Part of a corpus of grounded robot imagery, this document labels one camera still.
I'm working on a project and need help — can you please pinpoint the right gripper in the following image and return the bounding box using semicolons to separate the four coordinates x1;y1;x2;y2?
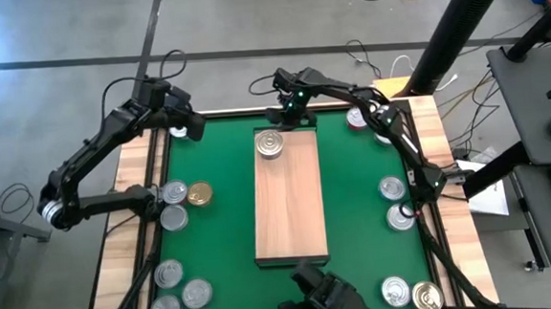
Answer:
264;82;319;133

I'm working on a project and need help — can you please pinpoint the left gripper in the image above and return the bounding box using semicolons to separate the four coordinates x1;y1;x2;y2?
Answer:
145;77;208;144

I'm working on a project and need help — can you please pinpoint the teal-label can silver lid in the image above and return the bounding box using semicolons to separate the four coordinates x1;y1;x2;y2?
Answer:
377;173;408;203
167;124;190;142

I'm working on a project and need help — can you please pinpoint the red-label can silver lid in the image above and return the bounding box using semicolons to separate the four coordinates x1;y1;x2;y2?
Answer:
344;105;370;133
152;258;186;292
160;178;190;207

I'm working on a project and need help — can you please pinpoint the green-label can gold lid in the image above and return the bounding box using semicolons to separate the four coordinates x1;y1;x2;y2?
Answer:
186;180;215;209

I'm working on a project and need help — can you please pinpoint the wooden shelf black frame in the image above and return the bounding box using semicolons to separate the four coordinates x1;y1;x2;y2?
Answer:
246;122;331;271

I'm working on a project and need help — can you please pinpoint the green-white-label can silver lid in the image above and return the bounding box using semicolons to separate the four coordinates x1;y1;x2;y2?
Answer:
158;202;190;233

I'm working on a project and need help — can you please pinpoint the yellow box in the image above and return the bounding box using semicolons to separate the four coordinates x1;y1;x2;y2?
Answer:
371;75;415;100

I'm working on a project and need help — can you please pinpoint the green table mat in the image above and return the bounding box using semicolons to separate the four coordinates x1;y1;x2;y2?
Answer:
148;102;435;309

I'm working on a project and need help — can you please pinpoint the black blurred device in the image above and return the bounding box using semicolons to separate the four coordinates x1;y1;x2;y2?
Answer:
275;256;382;309

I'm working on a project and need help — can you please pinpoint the black tower fan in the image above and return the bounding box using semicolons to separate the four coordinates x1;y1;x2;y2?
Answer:
397;0;521;98

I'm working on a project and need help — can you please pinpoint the black desk leg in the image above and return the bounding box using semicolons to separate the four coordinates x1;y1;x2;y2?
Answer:
460;141;531;201

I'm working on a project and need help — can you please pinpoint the grey metal table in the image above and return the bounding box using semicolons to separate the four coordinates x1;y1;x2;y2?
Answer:
0;189;56;309

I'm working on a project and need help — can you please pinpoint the white paper sheet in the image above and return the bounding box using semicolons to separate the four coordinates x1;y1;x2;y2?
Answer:
455;157;510;220

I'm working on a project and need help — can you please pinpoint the grey desk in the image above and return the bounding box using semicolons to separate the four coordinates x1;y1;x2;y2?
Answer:
484;41;551;170
508;161;551;283

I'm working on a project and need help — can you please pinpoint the white floor cable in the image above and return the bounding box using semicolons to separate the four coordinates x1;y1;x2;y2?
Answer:
387;51;459;95

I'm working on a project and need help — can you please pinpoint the black aluminium rig frame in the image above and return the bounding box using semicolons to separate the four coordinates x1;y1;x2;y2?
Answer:
69;92;501;309

